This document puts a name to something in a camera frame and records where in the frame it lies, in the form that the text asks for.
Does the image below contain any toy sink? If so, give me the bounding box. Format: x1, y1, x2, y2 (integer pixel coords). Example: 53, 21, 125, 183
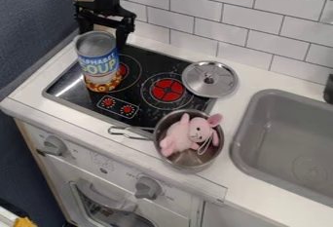
229, 89, 333, 208

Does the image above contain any silver pot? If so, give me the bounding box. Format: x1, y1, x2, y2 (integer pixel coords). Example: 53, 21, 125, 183
106, 108, 227, 174

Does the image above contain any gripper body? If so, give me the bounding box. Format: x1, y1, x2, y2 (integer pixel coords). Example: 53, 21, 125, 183
71, 0, 138, 33

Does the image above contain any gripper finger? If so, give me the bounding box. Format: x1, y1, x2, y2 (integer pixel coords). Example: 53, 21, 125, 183
113, 27, 133, 56
76, 20, 95, 36

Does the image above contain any silver lid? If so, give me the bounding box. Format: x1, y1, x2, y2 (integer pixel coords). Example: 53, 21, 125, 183
180, 60, 241, 99

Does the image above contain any soup can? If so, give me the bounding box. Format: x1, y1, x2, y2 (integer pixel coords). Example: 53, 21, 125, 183
72, 30, 124, 94

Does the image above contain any pink plush rabbit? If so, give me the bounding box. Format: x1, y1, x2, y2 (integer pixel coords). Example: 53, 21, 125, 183
158, 112, 224, 158

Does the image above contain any toy stove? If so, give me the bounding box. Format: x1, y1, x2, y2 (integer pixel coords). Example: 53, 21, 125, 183
41, 43, 218, 130

